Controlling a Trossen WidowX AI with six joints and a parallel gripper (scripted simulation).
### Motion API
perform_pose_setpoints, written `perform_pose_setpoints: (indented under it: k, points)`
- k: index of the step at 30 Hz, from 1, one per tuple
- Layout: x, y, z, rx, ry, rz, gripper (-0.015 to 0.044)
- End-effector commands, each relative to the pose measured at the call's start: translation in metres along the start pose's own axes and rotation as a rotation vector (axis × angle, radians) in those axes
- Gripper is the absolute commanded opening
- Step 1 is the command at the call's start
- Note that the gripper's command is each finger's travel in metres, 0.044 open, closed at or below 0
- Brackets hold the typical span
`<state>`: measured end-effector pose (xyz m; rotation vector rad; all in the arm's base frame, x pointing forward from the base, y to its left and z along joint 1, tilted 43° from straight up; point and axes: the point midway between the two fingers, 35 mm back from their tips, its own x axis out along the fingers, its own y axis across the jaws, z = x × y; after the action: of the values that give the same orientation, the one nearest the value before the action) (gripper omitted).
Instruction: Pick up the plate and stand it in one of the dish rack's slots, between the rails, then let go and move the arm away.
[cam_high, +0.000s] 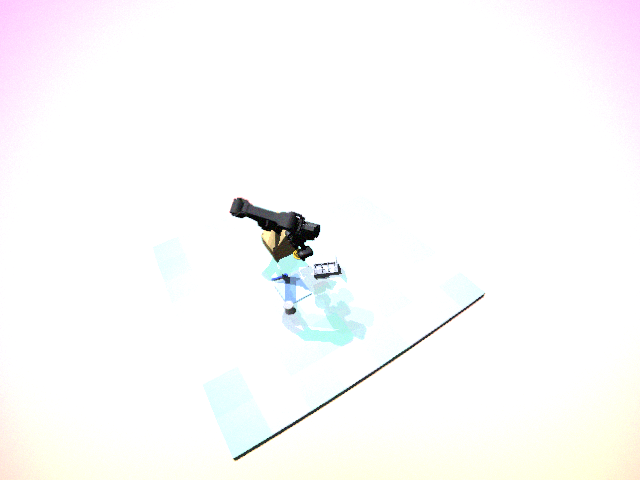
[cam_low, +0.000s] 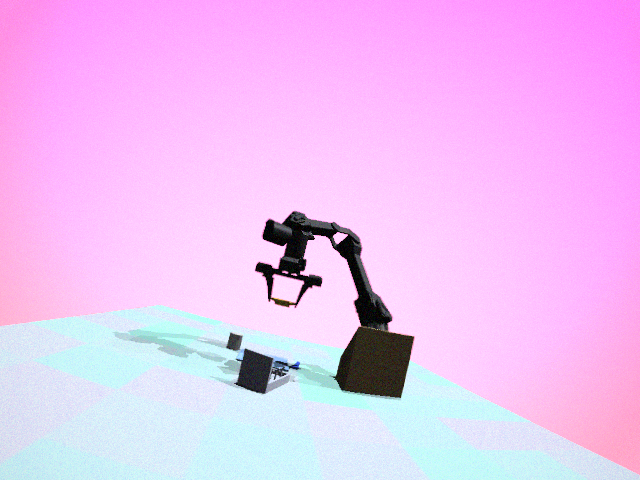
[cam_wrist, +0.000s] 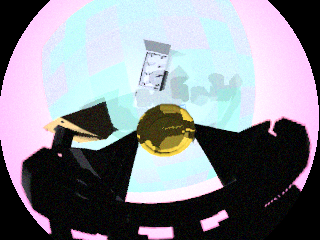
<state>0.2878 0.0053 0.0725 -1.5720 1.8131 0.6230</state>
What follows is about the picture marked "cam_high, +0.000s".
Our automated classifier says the white cylinder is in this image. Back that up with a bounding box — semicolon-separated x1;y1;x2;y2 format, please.
283;301;294;315

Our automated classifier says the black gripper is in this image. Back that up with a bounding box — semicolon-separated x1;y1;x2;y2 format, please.
285;231;314;261

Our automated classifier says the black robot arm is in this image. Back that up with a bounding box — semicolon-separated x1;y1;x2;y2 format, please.
229;197;321;243

